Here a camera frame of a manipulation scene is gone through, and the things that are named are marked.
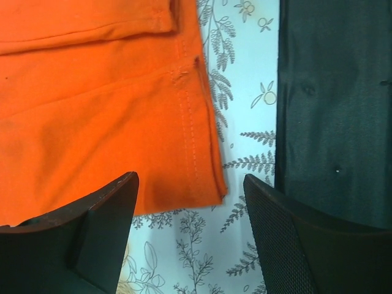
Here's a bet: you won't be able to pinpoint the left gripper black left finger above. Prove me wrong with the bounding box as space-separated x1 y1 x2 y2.
1 172 139 294

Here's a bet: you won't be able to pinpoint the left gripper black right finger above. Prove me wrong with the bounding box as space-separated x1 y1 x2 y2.
243 174 391 293

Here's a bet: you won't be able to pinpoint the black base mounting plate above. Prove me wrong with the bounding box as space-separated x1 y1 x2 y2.
275 0 391 229

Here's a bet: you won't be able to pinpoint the orange t shirt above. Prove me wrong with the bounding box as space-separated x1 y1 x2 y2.
1 1 227 225

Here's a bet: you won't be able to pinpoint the floral patterned table mat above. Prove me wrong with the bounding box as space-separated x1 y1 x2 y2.
117 1 279 293

